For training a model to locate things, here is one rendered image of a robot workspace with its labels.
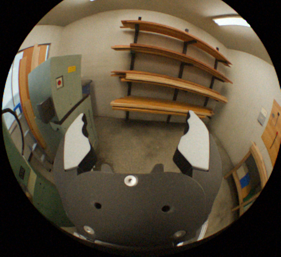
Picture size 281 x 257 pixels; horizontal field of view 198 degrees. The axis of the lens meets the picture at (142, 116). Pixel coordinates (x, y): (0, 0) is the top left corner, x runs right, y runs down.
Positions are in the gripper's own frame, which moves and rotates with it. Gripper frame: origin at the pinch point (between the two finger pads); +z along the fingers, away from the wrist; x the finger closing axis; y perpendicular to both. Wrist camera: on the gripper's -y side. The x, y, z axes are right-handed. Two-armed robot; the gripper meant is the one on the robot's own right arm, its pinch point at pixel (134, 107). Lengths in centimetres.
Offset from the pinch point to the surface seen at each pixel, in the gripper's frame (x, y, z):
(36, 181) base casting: -72, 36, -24
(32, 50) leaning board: -200, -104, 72
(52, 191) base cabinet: -75, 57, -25
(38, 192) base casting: -73, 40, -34
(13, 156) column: -80, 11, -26
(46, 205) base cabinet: -75, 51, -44
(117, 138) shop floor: -41, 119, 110
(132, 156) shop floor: -14, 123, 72
